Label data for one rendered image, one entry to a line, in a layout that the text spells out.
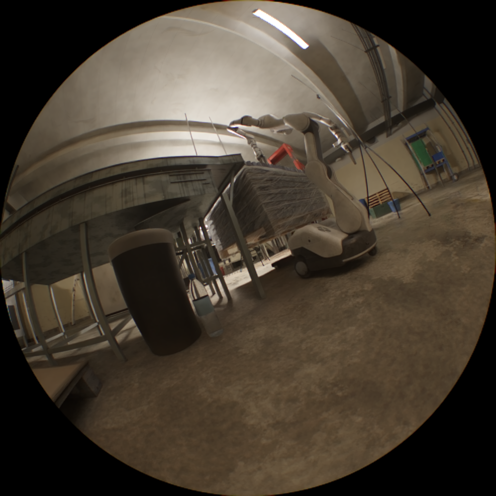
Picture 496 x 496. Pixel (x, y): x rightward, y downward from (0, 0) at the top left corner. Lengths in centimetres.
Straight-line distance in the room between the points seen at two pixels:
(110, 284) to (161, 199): 302
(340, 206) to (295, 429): 101
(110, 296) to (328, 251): 382
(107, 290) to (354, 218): 407
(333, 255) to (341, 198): 36
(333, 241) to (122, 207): 124
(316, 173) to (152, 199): 106
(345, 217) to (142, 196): 125
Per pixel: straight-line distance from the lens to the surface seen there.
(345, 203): 99
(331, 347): 46
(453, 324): 49
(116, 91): 479
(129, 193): 101
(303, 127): 123
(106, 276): 379
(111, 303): 377
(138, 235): 72
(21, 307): 636
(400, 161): 1027
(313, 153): 118
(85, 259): 97
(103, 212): 100
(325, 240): 91
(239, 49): 479
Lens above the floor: 32
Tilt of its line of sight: 3 degrees up
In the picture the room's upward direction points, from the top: 21 degrees counter-clockwise
